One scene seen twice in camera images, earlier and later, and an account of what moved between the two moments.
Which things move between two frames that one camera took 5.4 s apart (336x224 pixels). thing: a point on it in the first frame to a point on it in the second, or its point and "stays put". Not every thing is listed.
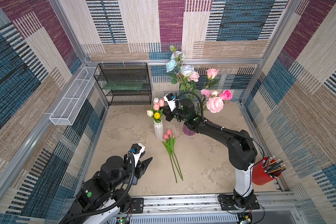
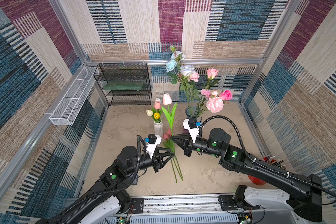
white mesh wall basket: (67, 109) stays put
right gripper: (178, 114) to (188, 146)
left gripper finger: (138, 162) to (168, 152)
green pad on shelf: (123, 85) stays put
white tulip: (150, 113) stays put
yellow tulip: (157, 115) stays put
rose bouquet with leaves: (183, 75) stays put
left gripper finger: (144, 164) to (162, 164)
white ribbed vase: (158, 128) stays put
